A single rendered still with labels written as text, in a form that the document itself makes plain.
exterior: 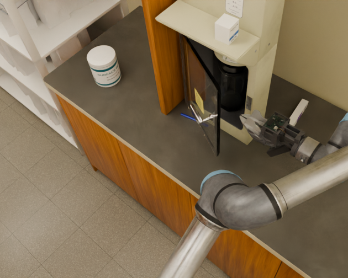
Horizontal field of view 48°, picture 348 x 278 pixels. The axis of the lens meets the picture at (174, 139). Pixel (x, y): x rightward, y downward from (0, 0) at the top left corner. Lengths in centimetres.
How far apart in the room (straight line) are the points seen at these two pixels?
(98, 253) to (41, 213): 49
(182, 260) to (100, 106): 94
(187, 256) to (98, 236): 148
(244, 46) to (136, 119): 73
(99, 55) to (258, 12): 89
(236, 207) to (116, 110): 97
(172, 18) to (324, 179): 66
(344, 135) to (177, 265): 58
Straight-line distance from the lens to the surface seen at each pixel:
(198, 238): 110
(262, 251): 163
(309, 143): 119
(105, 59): 182
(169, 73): 159
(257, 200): 96
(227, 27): 115
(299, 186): 100
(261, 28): 119
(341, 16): 160
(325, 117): 178
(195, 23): 126
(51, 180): 284
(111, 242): 252
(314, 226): 151
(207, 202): 107
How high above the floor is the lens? 230
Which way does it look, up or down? 55 degrees down
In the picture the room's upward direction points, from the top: 8 degrees counter-clockwise
